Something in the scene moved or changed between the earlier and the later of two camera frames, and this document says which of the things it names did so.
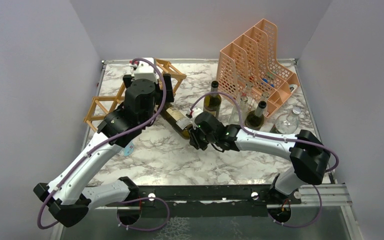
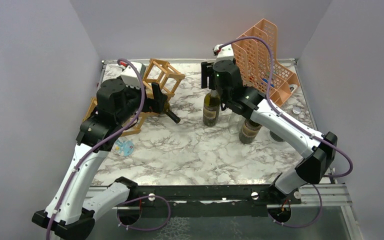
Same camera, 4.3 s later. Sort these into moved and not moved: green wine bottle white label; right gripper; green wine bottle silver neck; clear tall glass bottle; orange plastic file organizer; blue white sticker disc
Moved: green wine bottle white label; right gripper
Not moved: clear tall glass bottle; green wine bottle silver neck; orange plastic file organizer; blue white sticker disc
